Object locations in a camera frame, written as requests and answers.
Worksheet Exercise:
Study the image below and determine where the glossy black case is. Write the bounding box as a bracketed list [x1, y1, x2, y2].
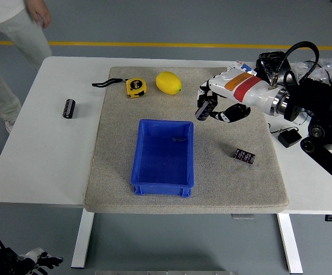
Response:
[254, 50, 292, 84]

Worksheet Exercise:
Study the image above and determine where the grey-brown felt mat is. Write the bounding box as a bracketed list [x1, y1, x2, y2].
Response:
[83, 66, 289, 214]

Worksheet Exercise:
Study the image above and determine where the yellow lemon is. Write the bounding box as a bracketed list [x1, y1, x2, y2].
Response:
[155, 71, 183, 95]

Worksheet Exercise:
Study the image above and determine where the black cylindrical battery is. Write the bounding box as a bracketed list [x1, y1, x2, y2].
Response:
[62, 98, 76, 119]
[195, 96, 218, 121]
[233, 147, 256, 166]

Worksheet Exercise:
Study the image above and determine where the yellow tape measure with strap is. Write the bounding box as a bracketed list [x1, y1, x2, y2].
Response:
[91, 77, 148, 100]

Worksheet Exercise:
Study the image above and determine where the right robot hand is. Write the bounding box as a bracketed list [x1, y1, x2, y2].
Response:
[195, 69, 283, 124]

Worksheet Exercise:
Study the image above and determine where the white table leg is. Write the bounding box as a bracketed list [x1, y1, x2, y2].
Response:
[70, 212, 95, 269]
[276, 213, 304, 274]

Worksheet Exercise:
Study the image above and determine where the blue plastic box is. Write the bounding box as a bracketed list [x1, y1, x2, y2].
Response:
[129, 119, 195, 198]

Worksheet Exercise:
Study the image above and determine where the person's hand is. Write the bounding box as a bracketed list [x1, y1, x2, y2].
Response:
[25, 0, 52, 29]

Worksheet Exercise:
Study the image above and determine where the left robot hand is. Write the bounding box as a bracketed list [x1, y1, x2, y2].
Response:
[24, 247, 64, 272]

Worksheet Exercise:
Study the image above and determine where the black plug with cord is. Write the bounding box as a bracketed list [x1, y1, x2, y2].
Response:
[268, 123, 303, 148]

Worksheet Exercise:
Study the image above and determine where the white circuit breaker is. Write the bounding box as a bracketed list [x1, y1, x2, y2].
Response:
[227, 60, 255, 76]

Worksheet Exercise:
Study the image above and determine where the grey under-table bracket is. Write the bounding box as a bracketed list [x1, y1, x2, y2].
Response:
[231, 213, 255, 221]

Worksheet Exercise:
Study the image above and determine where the person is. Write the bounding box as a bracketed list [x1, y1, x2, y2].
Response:
[0, 0, 53, 134]

